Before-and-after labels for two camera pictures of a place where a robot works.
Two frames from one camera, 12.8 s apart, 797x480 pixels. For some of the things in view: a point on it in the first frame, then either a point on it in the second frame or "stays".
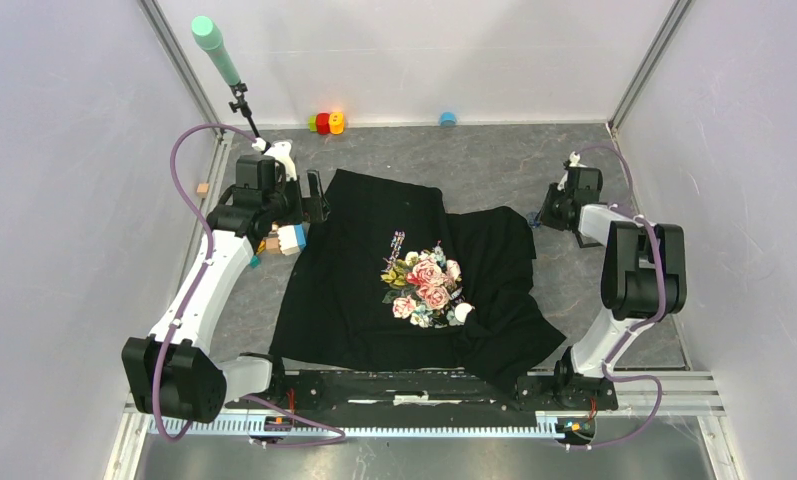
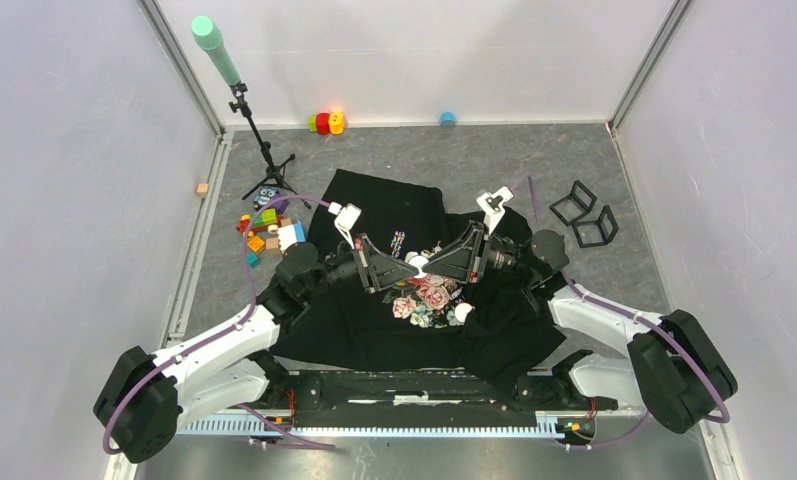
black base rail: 429,390 stays
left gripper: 317,206 → 376,269
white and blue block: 291,239 stays
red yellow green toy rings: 325,123 stays
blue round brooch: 533,219 → 419,261
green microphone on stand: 208,33 stays
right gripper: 546,217 → 455,262
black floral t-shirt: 384,278 stays
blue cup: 447,119 stays
